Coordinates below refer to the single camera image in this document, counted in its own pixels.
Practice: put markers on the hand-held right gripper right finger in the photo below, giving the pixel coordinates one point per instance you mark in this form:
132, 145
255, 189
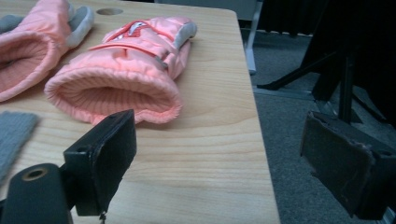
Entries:
339, 161

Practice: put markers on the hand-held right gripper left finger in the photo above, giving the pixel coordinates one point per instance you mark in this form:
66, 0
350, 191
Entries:
106, 155

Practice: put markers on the white metal stand leg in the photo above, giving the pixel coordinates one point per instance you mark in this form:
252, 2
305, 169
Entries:
251, 49

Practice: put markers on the black tripod stand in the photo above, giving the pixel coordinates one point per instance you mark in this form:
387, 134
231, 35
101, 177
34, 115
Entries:
347, 77

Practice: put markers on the grey knit cloth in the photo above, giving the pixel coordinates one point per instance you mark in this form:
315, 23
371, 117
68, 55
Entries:
14, 137

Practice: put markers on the dark curtain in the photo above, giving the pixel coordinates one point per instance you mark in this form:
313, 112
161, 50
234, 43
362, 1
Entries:
286, 15

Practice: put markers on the pink padded glove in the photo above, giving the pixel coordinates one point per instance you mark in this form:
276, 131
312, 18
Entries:
31, 46
130, 74

